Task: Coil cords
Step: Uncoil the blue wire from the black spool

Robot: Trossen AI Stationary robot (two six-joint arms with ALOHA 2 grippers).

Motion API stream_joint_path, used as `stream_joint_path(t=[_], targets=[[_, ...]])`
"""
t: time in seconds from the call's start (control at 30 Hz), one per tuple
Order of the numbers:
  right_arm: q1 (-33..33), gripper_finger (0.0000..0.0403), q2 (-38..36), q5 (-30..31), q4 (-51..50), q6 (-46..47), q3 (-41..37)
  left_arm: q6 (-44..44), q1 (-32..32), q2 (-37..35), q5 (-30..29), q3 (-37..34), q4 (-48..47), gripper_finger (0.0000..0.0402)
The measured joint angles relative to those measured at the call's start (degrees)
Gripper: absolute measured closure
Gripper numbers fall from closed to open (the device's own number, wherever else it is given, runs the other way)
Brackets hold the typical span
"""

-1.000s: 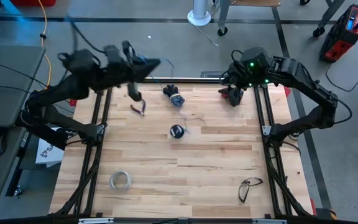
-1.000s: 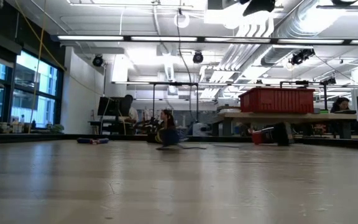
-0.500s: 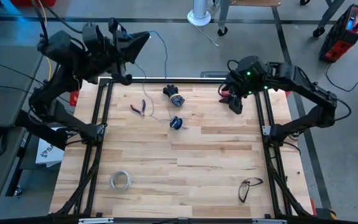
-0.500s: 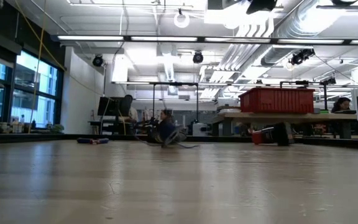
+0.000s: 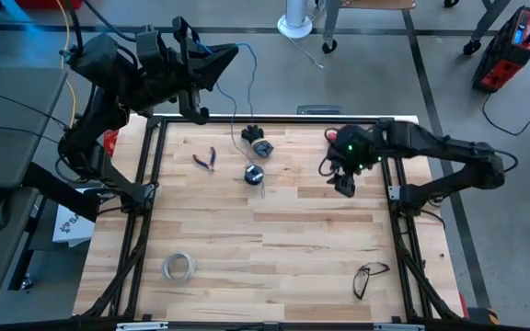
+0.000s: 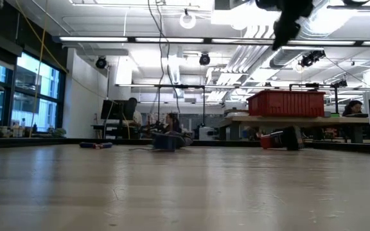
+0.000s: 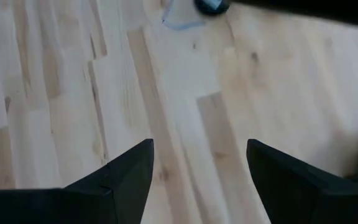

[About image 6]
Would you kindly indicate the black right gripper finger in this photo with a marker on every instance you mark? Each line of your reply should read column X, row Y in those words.
column 286, row 32

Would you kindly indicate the red plastic bin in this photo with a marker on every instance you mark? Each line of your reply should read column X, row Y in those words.
column 284, row 104

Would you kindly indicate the black overhead light bar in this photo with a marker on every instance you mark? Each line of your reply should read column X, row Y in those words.
column 208, row 40

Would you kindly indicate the black ceiling spotlight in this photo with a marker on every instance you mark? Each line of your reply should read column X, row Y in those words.
column 101, row 63
column 204, row 59

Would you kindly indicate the wooden workbench grey legs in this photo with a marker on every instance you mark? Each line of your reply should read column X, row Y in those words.
column 300, row 120

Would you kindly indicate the person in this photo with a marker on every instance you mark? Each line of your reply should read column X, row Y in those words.
column 353, row 107
column 173, row 123
column 136, row 117

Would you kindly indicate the red black power tool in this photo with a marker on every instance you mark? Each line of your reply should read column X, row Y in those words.
column 284, row 138

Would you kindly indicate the white machine box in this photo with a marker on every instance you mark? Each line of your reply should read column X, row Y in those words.
column 207, row 133

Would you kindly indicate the green potted plant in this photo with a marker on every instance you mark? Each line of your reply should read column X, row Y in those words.
column 58, row 132

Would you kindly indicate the black ceiling camera cluster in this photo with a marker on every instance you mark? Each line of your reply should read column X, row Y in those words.
column 311, row 58

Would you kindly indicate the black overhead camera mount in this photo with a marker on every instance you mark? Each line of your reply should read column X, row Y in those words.
column 353, row 6

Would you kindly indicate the black metal gantry frame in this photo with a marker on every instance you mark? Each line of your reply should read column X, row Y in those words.
column 181, row 86

